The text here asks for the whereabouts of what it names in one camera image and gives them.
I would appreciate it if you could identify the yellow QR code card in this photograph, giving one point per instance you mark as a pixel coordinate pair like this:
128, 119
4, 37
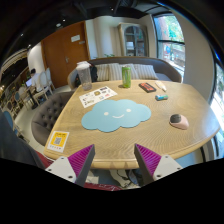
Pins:
58, 141

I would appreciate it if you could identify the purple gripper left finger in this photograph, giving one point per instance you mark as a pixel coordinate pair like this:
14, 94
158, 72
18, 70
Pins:
74, 168

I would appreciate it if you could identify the seated person in white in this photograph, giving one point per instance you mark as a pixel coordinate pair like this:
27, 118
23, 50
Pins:
35, 80

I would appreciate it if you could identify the grey curved sofa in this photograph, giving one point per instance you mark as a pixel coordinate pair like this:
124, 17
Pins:
163, 70

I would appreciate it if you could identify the blue cloud-shaped mouse pad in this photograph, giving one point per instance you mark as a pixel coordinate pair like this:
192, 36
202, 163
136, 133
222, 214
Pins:
110, 115

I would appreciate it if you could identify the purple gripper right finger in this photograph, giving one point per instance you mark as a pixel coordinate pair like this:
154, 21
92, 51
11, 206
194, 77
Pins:
154, 166

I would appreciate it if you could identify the grey tufted armchair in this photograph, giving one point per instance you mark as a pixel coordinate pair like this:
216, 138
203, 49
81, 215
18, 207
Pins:
47, 115

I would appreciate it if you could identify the green drink can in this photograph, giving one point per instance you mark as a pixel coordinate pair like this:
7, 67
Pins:
126, 76

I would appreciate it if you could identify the striped cushion right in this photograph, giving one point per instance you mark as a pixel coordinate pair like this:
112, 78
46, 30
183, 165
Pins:
145, 71

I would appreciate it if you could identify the large window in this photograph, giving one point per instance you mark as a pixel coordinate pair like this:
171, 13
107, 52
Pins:
170, 41

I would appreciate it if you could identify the orange wooden door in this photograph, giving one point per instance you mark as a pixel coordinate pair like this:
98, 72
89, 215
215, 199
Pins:
63, 49

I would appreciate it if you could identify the striped cushion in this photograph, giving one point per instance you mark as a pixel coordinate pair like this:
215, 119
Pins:
102, 72
145, 71
115, 71

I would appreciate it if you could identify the glass display cabinet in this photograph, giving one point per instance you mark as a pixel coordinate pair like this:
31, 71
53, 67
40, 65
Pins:
134, 39

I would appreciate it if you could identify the striped cushion middle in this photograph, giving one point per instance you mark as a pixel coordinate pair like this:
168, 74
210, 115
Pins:
115, 71

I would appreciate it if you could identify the clear plastic bottle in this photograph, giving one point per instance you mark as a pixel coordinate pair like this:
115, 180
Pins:
83, 70

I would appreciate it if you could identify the pink and grey computer mouse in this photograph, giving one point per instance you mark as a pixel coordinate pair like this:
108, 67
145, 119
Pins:
179, 121

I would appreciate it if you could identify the small teal cylinder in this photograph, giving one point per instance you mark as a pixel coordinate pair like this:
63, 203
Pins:
161, 97

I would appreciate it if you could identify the striped cushion left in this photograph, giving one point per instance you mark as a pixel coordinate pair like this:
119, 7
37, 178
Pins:
102, 72

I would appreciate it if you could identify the cream flat stick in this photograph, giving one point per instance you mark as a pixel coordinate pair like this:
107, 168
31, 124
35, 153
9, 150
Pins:
161, 85

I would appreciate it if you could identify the white sticker sheet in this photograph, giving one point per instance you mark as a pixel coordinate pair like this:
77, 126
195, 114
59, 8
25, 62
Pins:
93, 97

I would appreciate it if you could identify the white chair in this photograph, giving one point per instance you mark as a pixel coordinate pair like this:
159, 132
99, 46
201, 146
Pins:
46, 85

